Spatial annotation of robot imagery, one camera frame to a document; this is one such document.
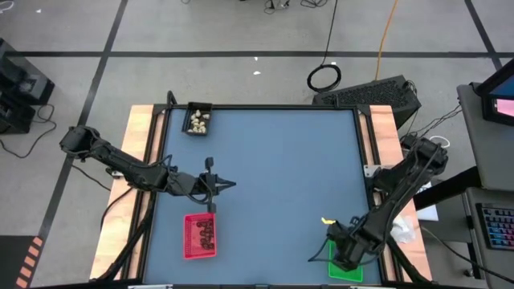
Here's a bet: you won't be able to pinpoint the black computer tower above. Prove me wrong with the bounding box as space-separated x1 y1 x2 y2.
312 74 423 130

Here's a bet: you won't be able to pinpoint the black mesh bin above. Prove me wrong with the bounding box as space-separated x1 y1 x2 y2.
182 101 213 136

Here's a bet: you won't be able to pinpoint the black hanging cable with coil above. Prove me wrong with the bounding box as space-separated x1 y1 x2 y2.
306 0 343 94

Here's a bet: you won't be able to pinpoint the green plastic basket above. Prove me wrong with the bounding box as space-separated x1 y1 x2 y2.
327 239 365 283

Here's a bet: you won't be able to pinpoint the grey desk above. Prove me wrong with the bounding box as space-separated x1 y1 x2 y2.
456 82 514 193
464 186 514 289

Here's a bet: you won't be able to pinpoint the white cable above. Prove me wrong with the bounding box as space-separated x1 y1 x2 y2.
428 135 451 149

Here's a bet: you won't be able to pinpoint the black mat orange stripes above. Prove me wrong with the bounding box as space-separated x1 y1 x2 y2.
0 234 45 289

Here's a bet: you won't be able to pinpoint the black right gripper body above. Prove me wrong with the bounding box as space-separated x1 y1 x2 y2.
327 218 381 272

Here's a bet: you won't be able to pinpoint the wooden side board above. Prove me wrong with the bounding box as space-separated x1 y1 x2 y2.
363 104 434 282
88 104 161 281

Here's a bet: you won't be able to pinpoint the yellow hanging cable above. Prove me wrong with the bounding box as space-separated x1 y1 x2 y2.
374 0 399 81

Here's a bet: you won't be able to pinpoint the black floor cable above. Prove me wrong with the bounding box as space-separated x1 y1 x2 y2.
419 224 514 287
0 103 58 159

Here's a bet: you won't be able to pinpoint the black desk leg bar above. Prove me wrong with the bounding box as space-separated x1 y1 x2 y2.
412 165 483 212

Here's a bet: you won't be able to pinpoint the red plastic basket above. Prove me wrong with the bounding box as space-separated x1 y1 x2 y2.
183 212 218 260

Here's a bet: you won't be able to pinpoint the computer monitor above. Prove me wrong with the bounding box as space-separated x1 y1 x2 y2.
475 59 514 128

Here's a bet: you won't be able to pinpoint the white crumpled cloth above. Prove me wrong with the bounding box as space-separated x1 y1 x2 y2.
390 214 418 245

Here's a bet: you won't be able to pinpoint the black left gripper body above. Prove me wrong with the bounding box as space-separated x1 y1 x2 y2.
188 157 220 214

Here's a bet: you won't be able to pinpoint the white paper sheet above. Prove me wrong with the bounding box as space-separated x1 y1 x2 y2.
415 180 440 222

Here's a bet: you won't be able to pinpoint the backlit keyboard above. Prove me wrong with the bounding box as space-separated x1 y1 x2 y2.
475 202 514 252

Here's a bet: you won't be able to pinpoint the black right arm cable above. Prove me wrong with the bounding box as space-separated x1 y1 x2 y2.
307 239 337 264

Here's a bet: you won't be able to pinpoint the black equipment stack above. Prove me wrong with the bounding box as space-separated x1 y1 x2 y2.
0 35 56 136

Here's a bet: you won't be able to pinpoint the black support strut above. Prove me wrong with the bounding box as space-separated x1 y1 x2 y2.
96 188 157 282
377 236 427 284

